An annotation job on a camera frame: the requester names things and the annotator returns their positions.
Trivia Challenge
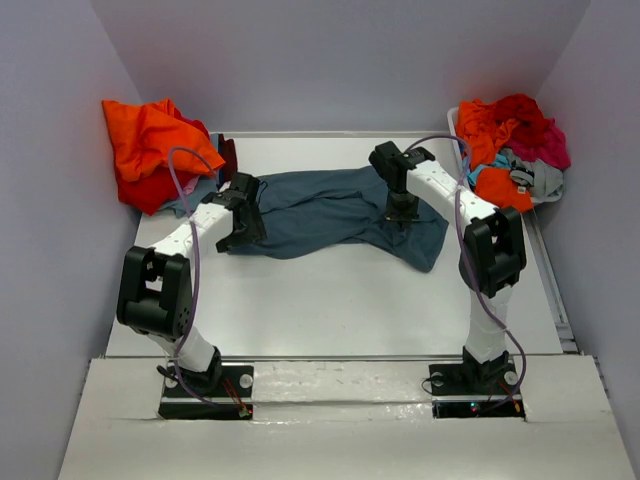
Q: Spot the blue-grey t shirt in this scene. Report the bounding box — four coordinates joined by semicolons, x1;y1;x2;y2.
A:
230;167;448;273

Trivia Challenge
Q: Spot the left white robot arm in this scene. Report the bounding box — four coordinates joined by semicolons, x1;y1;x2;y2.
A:
116;173;266;395

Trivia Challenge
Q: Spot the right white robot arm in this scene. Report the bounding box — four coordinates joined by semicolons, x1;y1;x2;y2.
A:
369;141;526;397

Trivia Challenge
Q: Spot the light blue folded t shirt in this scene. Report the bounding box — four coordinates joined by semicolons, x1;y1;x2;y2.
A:
158;172;221;218

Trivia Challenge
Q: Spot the pink folded t shirt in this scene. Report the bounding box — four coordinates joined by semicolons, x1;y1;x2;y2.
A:
183;176;200;196

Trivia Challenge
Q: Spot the white perforated plastic basket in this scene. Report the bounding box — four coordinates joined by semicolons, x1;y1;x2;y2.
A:
446;107;464;166

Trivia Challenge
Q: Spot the dark maroon folded t shirt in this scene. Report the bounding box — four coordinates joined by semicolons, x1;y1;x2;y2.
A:
218;134;238;185

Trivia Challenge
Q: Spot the orange crumpled t shirt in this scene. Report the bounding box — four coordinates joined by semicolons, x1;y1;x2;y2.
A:
456;100;533;213

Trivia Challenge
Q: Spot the red folded t shirt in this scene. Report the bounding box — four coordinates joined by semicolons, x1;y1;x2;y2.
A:
115;167;179;215

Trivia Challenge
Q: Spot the cyan crumpled t shirt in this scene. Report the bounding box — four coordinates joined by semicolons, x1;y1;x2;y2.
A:
467;154;511;186

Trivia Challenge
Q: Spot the orange folded t shirt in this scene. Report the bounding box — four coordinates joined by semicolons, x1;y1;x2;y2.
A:
102;98;225;183

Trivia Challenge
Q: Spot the red crumpled t shirt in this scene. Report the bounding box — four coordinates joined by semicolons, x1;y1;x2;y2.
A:
494;94;550;147

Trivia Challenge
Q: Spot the grey crumpled t shirt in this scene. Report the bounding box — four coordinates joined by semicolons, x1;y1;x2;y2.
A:
499;148;564;204

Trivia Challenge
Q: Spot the magenta crumpled t shirt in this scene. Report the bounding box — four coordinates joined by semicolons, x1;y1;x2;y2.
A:
505;119;571;171

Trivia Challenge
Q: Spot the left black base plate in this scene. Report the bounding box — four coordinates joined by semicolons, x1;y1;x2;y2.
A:
156;363;254;421

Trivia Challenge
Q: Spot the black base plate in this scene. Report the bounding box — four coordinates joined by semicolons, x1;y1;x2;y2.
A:
421;361;526;420
156;363;254;421

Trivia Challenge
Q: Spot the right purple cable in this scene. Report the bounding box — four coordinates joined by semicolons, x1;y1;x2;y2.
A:
402;133;527;414

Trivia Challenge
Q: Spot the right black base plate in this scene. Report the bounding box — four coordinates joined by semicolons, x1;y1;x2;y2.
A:
421;361;526;420

